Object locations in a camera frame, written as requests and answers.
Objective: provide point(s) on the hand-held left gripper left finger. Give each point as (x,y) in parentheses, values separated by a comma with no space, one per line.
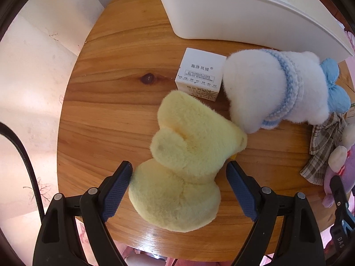
(116,191)

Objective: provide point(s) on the white plastic bin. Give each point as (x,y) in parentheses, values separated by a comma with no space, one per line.
(235,13)

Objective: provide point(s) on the white plush toy blue bow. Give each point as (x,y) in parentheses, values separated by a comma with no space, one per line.
(258,88)

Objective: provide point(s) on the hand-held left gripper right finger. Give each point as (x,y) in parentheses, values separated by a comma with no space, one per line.
(241,194)

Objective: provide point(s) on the small white cardboard box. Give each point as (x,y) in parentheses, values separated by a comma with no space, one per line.
(200,69)

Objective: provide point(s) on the plaid plush toy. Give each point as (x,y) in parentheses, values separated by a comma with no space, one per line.
(321,149)

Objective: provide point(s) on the yellow plush duck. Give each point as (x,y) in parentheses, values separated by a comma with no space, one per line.
(180,171)

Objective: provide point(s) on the purple plush toy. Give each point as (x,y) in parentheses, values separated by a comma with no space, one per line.
(337,160)

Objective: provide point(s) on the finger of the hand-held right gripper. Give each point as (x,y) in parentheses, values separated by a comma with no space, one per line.
(342,219)

